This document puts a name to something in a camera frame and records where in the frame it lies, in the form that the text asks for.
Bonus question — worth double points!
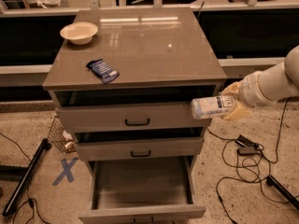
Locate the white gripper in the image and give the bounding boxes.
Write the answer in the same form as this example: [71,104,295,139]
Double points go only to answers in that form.
[221,71,275,121]

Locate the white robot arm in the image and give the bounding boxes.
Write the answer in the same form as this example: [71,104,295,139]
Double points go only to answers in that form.
[221,46,299,121]

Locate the grey top drawer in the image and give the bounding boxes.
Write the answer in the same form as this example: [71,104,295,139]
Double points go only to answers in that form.
[56,103,211,133]

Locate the grey drawer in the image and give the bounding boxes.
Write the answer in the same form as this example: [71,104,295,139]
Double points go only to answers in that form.
[75,137,204,161]
[78,157,206,224]
[56,103,211,133]

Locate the grey middle drawer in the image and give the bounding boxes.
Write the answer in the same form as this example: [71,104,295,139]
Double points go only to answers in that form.
[75,137,204,161]

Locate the grey drawer cabinet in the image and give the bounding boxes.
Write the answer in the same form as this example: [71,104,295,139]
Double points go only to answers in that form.
[42,7,228,224]

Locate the grey bottom drawer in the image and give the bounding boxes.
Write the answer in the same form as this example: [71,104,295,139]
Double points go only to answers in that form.
[78,157,206,224]

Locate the black power adapter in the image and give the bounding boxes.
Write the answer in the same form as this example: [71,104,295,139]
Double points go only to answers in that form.
[235,135,258,156]

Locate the black right floor bar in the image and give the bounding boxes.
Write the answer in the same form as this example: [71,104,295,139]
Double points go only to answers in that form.
[266,175,299,211]

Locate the black floor bar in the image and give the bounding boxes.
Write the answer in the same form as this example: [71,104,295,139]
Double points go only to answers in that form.
[266,175,299,211]
[2,138,51,217]

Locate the blue snack packet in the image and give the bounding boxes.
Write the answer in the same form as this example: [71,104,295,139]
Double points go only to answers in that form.
[86,59,120,84]

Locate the white paper bowl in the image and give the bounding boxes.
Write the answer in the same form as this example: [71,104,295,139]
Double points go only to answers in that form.
[60,21,98,45]

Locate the blue tape cross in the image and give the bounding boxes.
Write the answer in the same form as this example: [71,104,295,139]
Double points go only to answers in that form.
[52,157,78,186]

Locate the black left floor bar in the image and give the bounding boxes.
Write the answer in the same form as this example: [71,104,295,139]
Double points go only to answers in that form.
[2,138,51,217]

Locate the black floor cable right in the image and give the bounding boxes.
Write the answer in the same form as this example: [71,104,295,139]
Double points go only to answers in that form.
[206,97,299,224]

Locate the black floor cable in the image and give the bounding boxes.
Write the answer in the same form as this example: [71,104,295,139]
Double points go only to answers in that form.
[0,132,50,224]
[206,97,299,224]

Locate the wire mesh basket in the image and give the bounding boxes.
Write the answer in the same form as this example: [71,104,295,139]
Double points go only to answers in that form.
[48,117,75,153]

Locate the black floor cable left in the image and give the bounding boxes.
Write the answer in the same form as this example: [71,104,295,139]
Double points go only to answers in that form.
[0,132,50,224]

